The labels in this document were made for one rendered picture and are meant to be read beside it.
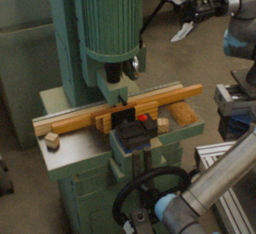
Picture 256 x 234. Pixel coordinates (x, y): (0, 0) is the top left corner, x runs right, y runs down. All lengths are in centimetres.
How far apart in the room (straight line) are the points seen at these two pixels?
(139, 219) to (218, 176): 24
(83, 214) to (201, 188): 64
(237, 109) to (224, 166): 84
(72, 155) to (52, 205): 103
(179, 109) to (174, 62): 202
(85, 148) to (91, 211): 31
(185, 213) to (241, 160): 19
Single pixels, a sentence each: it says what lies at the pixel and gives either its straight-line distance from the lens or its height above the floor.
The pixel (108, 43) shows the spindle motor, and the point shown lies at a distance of 110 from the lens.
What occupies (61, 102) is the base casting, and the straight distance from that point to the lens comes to 164.
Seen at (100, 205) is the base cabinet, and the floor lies 61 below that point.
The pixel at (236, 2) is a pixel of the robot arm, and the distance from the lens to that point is 120.
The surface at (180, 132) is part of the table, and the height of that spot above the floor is 88.
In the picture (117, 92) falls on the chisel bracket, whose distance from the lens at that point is 125.
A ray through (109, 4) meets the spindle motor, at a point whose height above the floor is 139.
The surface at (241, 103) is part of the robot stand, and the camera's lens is 176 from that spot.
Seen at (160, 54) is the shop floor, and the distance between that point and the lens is 350.
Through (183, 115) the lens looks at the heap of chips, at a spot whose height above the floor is 92.
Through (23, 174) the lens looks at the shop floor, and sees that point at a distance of 245.
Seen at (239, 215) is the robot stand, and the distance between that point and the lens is 198.
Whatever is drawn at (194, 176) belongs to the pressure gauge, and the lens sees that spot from 148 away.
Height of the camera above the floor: 181
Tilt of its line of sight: 40 degrees down
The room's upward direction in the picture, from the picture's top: straight up
